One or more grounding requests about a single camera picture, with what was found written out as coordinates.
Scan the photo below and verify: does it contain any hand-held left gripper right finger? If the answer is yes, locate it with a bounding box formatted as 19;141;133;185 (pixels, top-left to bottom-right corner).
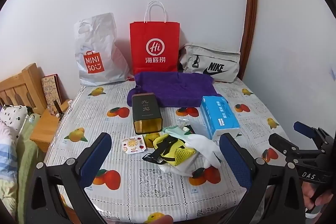
219;133;306;224

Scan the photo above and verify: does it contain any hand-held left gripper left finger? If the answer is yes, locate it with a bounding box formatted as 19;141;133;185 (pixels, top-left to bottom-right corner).
25;132;113;224

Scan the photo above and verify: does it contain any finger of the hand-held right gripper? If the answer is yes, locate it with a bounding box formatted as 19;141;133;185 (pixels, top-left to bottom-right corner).
268;134;302;162
293;121;334;149

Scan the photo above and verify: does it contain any white sock with mint cuff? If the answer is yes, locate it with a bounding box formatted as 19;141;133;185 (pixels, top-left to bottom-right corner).
162;125;224;169

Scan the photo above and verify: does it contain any fruit print sachet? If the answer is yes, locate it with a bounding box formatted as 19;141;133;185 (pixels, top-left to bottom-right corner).
121;134;146;155

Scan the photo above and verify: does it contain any white mesh bag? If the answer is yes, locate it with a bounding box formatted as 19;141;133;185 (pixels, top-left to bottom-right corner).
160;153;204;178

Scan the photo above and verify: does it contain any yellow mesh pouch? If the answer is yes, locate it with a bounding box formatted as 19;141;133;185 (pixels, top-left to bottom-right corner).
153;135;197;167

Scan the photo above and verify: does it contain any black strap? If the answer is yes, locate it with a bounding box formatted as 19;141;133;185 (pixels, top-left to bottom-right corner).
142;135;179;164

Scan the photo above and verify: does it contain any person's right hand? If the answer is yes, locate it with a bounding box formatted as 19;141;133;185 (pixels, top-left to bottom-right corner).
301;181;336;212

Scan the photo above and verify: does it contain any blue tissue pack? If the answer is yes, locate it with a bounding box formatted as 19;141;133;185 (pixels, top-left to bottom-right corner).
201;95;241;141

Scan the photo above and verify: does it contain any wooden nightstand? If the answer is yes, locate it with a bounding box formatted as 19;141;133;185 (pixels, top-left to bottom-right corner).
29;99;73;153

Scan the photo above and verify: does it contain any black phone stand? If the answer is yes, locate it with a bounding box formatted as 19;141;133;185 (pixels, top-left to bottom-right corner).
53;100;65;117

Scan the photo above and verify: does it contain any dark green tin box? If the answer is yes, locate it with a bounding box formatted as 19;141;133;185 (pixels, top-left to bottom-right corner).
131;93;162;134

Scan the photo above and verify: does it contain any striped bedding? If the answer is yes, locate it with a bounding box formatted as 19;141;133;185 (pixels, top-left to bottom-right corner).
0;113;46;216

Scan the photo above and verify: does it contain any brown notebook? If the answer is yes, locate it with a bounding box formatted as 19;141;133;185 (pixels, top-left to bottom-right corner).
41;73;64;107

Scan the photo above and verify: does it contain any purple towel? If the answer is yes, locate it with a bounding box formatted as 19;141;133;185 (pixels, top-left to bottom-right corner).
127;72;222;108

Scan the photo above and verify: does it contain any spotted white pillow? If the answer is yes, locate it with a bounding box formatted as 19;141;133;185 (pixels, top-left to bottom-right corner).
0;105;30;136

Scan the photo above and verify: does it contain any grey waist bag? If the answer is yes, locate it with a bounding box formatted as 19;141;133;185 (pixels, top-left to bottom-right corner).
178;43;241;83

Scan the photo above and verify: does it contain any wooden headboard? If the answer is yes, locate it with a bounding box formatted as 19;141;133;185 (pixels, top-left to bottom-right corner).
0;63;47;115

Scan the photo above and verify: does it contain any white plastic shopping bag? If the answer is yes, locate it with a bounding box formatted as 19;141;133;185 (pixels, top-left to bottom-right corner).
74;13;131;86

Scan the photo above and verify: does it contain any red paper bag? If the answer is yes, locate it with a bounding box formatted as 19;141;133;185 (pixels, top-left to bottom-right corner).
129;1;180;75

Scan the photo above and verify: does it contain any wooden door frame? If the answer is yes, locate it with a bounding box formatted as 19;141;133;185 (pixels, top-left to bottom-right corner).
239;0;259;80

